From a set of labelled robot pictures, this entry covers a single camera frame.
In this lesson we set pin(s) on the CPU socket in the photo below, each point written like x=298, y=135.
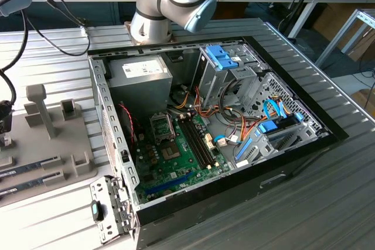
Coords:
x=170, y=152

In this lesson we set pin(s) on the grey parts rack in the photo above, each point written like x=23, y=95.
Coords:
x=44, y=144

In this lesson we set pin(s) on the dark RAM stick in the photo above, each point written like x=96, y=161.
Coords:
x=23, y=186
x=23, y=169

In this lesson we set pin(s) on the black latch teal button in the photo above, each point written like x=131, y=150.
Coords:
x=96, y=210

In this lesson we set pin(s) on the grey power supply unit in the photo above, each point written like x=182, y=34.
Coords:
x=137, y=92

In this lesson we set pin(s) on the blue expansion slot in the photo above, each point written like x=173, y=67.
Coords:
x=170, y=184

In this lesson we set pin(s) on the black RAM slot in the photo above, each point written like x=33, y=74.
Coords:
x=194, y=144
x=201, y=144

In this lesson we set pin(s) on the green motherboard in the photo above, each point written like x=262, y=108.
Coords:
x=193, y=163

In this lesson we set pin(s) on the black open PC case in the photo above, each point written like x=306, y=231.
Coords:
x=205, y=203

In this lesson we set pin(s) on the large blue disk carrier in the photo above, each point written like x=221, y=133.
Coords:
x=219, y=56

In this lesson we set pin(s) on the blue plastic card latch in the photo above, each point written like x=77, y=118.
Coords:
x=244, y=149

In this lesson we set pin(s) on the white paper label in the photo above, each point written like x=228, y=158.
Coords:
x=242, y=164

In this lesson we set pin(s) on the grey metal drive cage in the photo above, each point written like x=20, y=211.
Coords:
x=247, y=86

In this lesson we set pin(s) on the grey metal disk bay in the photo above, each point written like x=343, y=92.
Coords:
x=265, y=152

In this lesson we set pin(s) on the small blue clip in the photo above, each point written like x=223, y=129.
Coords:
x=299, y=116

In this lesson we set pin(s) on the brown cardboard carton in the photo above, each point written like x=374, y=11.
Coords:
x=364, y=100

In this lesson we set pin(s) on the brown cardboard sheet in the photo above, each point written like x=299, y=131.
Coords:
x=363, y=45

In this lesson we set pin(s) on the silver rear slot bracket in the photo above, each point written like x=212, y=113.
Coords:
x=99, y=188

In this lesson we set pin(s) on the aluminium profile frame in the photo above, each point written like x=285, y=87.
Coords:
x=337, y=39

